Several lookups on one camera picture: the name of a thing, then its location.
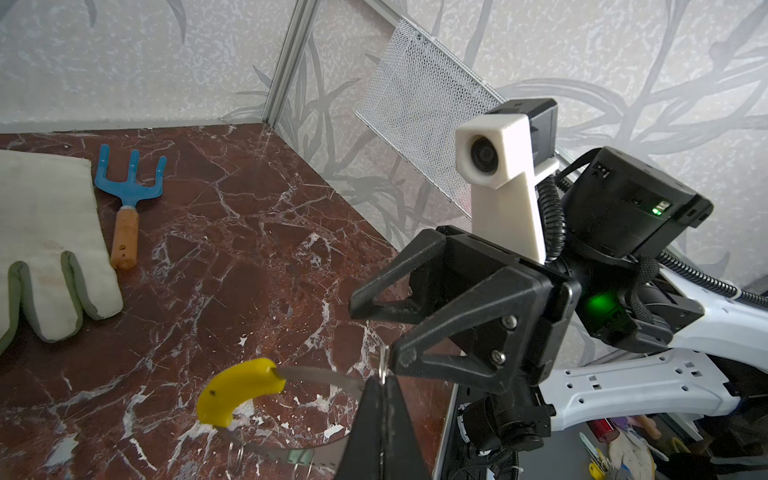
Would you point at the blue hand rake wooden handle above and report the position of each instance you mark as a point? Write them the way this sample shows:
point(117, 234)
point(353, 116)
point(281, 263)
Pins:
point(124, 250)

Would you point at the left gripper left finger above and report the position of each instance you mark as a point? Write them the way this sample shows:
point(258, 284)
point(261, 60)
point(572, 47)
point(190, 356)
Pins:
point(363, 455)

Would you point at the cream gardening glove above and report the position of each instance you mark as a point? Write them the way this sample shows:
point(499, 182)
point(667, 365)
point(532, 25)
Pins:
point(55, 267)

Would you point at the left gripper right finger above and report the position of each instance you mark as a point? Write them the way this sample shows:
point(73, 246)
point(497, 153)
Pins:
point(401, 457)

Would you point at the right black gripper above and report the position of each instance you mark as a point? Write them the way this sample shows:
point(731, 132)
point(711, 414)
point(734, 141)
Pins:
point(494, 316)

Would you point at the white wire mesh basket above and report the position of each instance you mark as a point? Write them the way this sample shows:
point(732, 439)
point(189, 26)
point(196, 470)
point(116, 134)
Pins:
point(419, 94)

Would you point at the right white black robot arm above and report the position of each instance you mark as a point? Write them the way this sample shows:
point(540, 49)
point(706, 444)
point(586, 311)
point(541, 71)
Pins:
point(607, 324)

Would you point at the aluminium frame rail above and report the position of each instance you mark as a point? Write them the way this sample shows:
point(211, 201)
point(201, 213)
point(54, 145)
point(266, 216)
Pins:
point(297, 35)

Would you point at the metal keyring with yellow tag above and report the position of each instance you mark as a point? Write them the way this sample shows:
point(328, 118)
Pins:
point(261, 410)

